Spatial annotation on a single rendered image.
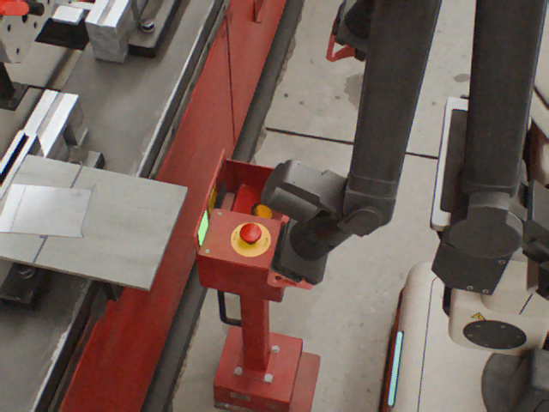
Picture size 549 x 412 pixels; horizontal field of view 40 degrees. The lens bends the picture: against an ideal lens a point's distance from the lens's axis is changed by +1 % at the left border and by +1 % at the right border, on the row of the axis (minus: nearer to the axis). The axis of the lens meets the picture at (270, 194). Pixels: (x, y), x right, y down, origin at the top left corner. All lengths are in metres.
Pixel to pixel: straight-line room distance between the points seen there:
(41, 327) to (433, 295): 1.02
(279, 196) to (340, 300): 1.31
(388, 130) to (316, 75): 1.94
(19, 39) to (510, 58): 0.68
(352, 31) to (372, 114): 0.52
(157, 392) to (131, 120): 0.85
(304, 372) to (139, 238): 1.05
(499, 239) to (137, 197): 0.55
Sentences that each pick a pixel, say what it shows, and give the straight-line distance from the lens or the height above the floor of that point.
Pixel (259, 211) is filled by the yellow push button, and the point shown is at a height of 0.73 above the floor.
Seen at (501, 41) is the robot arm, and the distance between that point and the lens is 0.68.
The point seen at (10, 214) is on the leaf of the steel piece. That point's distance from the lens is 1.19.
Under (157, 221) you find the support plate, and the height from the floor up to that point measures 1.00.
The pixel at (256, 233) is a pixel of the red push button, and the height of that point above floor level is 0.81.
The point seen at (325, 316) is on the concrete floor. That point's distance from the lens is 2.16.
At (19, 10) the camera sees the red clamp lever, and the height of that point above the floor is 1.29.
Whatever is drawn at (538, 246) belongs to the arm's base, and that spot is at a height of 1.22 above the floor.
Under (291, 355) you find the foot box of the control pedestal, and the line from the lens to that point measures 1.98.
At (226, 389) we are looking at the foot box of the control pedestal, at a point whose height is 0.11.
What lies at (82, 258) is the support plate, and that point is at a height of 1.00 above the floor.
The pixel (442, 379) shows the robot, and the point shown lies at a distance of 1.83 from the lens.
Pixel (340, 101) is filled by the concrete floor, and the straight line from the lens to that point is 2.63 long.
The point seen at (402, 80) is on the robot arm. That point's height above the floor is 1.43.
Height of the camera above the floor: 1.94
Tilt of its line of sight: 55 degrees down
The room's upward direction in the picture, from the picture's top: straight up
